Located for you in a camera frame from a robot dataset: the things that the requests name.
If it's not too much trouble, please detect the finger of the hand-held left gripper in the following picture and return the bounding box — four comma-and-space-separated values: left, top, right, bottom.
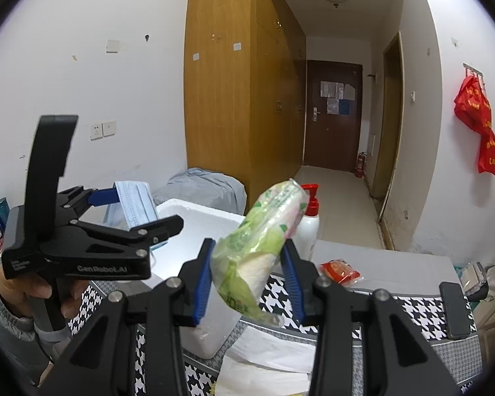
45, 214, 185, 260
57, 185, 120, 232

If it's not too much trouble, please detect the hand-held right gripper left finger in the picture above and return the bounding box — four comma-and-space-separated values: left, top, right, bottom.
51, 237, 217, 396

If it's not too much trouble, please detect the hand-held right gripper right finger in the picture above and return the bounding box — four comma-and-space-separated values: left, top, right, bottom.
280, 239, 463, 396

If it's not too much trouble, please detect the blue face mask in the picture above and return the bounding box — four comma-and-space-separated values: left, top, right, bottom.
105, 181, 171, 267

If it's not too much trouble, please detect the green plastic food packet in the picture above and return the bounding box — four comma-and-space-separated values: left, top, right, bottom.
210, 178, 308, 324

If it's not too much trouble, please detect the white foam box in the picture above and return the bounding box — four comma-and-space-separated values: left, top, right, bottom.
150, 198, 246, 359

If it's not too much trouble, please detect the person's left forearm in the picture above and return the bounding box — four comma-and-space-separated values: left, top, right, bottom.
0, 262, 73, 384

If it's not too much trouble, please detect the person's left hand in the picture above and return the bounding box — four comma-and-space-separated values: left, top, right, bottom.
0, 271, 84, 320

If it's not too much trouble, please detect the red snack packet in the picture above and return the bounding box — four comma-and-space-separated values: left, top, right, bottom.
319, 258, 361, 287

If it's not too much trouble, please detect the white red pump bottle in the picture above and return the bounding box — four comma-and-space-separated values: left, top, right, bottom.
295, 183, 320, 260

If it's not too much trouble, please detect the white paper napkin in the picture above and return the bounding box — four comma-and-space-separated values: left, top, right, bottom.
225, 325, 318, 374
214, 357, 312, 396

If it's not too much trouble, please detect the grey bedding bundle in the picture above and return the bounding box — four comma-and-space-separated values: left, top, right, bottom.
153, 168, 247, 215

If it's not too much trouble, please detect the houndstooth table cloth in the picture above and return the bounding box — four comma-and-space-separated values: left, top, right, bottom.
68, 239, 483, 396

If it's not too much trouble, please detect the brown entrance door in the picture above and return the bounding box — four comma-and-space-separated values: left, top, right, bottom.
303, 60, 363, 173

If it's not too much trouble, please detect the wooden wardrobe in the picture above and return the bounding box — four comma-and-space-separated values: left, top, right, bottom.
184, 0, 307, 211

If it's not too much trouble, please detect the black smartphone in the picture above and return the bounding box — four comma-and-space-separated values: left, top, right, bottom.
438, 281, 472, 339

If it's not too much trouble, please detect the wooden side doorway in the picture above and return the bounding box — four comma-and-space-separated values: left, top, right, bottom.
371, 31, 405, 223

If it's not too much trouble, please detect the white plastic bag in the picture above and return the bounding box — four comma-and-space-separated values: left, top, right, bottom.
458, 256, 495, 302

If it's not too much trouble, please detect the red plastic bag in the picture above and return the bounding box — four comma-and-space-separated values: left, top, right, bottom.
454, 75, 492, 133
477, 128, 495, 177

